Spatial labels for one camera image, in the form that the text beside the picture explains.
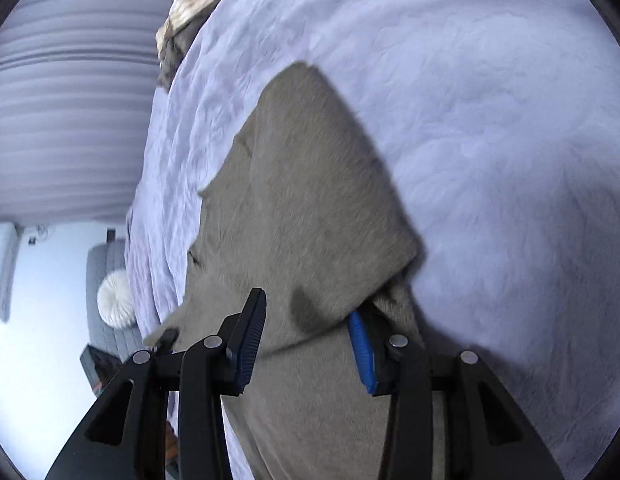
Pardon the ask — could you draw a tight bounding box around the grey sofa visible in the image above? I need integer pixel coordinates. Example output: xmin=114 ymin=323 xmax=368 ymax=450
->
xmin=85 ymin=240 xmax=147 ymax=361

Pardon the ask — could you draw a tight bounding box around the lavender plush blanket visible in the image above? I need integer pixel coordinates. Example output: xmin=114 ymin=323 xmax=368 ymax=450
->
xmin=124 ymin=0 xmax=620 ymax=480

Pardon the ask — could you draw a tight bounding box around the grey-brown knit sweater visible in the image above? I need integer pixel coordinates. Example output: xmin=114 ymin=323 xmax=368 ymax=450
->
xmin=142 ymin=60 xmax=448 ymax=480

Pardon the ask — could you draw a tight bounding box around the beige striped garment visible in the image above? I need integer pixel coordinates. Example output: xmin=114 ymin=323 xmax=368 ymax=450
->
xmin=155 ymin=0 xmax=243 ymax=92

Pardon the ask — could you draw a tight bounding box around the white wall unit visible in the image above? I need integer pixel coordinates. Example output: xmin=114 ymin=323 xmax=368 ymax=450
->
xmin=0 ymin=222 xmax=18 ymax=323

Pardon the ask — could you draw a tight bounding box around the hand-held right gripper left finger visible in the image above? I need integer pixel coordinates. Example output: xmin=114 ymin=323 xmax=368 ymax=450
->
xmin=45 ymin=287 xmax=267 ymax=480

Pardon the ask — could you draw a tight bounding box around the white round cushion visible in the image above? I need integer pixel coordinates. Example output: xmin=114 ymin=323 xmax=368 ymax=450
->
xmin=97 ymin=269 xmax=137 ymax=328

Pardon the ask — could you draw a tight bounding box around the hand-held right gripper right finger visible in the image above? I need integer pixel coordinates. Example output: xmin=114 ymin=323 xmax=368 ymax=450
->
xmin=347 ymin=302 xmax=566 ymax=480

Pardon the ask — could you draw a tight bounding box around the dark box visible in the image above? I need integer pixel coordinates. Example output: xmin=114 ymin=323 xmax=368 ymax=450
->
xmin=80 ymin=344 xmax=126 ymax=397

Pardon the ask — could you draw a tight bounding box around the grey pleated curtain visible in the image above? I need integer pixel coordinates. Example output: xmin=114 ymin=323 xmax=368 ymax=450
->
xmin=0 ymin=0 xmax=191 ymax=226

